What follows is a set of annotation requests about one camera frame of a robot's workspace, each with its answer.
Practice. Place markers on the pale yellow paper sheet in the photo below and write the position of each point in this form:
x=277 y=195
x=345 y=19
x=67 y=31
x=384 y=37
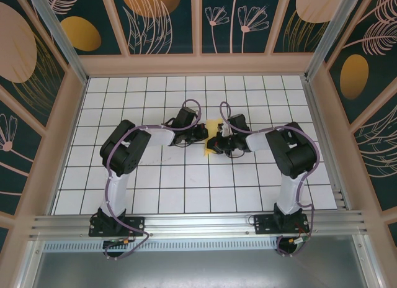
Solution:
x=212 y=126

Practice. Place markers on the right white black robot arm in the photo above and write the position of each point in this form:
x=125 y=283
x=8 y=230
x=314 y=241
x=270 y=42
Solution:
x=290 y=195

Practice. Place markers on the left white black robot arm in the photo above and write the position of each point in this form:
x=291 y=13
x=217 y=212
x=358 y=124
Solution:
x=116 y=191

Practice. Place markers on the grey metal sheet panel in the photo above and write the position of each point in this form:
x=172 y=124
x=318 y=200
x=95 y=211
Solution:
x=198 y=269

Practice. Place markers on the aluminium side rail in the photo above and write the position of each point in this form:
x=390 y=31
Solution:
x=325 y=145

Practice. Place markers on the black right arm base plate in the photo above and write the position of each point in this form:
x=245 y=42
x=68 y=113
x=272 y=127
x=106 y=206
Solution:
x=263 y=227

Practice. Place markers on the long aluminium mounting rail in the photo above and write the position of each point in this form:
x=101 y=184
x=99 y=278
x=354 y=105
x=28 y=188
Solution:
x=198 y=223

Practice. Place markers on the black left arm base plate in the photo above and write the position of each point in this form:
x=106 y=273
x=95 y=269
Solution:
x=136 y=226

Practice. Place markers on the aluminium corner post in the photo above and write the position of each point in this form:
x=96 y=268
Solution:
x=332 y=30
x=59 y=36

